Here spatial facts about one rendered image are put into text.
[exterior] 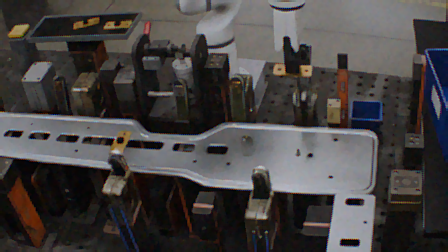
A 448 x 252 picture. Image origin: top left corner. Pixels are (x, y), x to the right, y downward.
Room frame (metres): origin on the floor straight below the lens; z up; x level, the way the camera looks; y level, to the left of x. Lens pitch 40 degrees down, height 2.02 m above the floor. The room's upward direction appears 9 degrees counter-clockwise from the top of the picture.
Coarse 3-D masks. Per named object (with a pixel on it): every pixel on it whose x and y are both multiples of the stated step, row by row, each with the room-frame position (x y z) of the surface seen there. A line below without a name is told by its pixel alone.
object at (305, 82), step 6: (300, 42) 1.21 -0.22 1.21; (306, 42) 1.20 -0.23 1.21; (300, 48) 1.18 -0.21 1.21; (306, 48) 1.19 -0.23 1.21; (306, 54) 1.16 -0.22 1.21; (306, 60) 1.19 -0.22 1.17; (300, 78) 1.19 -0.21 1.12; (306, 78) 1.18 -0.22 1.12; (300, 84) 1.19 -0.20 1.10; (306, 84) 1.18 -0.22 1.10; (300, 90) 1.19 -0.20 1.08; (306, 90) 1.18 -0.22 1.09; (300, 102) 1.18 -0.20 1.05
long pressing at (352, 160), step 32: (0, 128) 1.35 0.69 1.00; (32, 128) 1.32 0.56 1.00; (64, 128) 1.29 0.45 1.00; (96, 128) 1.27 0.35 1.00; (128, 128) 1.24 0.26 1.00; (224, 128) 1.18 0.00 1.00; (256, 128) 1.16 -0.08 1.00; (288, 128) 1.14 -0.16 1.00; (320, 128) 1.12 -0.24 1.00; (32, 160) 1.18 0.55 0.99; (64, 160) 1.16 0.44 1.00; (96, 160) 1.14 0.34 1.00; (128, 160) 1.12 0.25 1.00; (160, 160) 1.10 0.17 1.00; (192, 160) 1.08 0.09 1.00; (224, 160) 1.07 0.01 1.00; (256, 160) 1.05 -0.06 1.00; (288, 160) 1.03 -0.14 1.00; (320, 160) 1.01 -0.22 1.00; (352, 160) 0.99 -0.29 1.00; (288, 192) 0.93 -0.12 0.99; (320, 192) 0.91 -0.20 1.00; (352, 192) 0.89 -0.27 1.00
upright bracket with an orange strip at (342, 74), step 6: (342, 54) 1.16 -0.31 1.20; (342, 60) 1.16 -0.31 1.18; (342, 66) 1.15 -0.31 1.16; (342, 72) 1.16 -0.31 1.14; (342, 78) 1.16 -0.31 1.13; (348, 78) 1.15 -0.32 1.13; (348, 84) 1.15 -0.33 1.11; (342, 90) 1.16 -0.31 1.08; (348, 90) 1.16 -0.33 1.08; (342, 96) 1.16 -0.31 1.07; (342, 102) 1.16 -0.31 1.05; (342, 108) 1.16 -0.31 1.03; (342, 120) 1.15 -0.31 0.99; (342, 126) 1.15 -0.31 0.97
